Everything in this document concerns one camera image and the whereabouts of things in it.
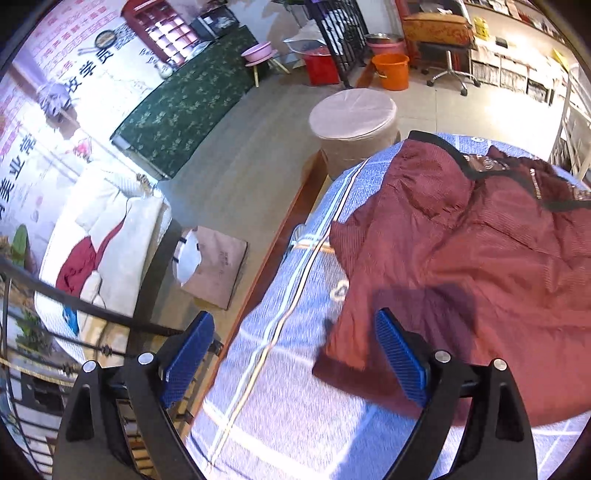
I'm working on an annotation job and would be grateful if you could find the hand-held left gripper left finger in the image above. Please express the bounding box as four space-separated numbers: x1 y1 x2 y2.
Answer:
52 311 218 480

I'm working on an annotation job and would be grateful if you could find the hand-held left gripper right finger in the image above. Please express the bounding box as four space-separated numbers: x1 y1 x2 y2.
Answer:
373 307 539 480

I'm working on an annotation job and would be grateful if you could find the maroon checked jacket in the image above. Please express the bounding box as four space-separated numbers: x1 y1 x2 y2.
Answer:
311 138 591 428

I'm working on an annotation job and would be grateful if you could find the blue plaid blanket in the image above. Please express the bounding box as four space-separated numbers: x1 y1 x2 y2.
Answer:
185 131 591 480

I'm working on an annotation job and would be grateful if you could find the white bedding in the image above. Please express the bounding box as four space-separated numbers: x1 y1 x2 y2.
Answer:
34 173 172 354

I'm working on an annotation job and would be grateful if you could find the dark red cloth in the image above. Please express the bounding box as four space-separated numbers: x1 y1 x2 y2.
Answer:
55 217 128 295

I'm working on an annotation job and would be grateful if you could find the black metal balcony railing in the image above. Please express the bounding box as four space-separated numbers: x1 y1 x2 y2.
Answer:
0 215 225 480

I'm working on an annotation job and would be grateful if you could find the round pink ottoman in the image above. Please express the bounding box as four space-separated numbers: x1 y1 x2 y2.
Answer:
308 89 401 182

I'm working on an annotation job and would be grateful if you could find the green patterned covered bench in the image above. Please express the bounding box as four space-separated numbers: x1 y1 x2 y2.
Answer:
110 25 260 181

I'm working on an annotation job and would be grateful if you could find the orange bucket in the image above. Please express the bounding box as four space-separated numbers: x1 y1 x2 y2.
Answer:
371 53 411 92

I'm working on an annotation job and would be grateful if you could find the white slatted rack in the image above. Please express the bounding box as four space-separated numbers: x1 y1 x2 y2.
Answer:
549 64 591 182

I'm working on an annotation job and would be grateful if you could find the red bucket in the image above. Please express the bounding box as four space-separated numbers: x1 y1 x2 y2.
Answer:
302 45 342 87

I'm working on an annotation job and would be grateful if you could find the pink legged stool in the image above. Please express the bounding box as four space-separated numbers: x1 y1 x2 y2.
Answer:
246 52 293 88

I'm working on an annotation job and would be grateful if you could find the large pink basin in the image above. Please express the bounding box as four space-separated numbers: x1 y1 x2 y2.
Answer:
366 40 407 59

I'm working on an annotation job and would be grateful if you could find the white shelf unit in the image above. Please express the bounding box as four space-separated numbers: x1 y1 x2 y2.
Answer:
470 36 574 108

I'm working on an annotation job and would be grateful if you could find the small pink basin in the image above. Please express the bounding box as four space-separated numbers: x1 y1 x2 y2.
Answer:
240 41 274 64

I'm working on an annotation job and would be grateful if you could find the orange upholstered office chair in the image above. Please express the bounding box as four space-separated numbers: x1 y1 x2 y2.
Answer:
400 0 482 97

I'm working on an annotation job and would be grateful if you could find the black iron stair railing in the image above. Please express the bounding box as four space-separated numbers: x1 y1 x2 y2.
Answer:
302 0 371 89

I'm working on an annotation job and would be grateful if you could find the black box appliance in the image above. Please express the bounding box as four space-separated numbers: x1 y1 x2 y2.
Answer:
191 8 242 43

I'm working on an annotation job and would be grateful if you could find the red lattice cabinet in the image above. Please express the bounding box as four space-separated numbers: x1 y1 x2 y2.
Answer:
120 0 200 66

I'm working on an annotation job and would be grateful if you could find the wooden bed frame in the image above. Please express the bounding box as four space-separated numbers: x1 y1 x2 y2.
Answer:
222 150 329 358

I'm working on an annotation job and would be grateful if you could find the wall poster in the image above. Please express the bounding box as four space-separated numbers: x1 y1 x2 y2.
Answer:
0 0 195 259

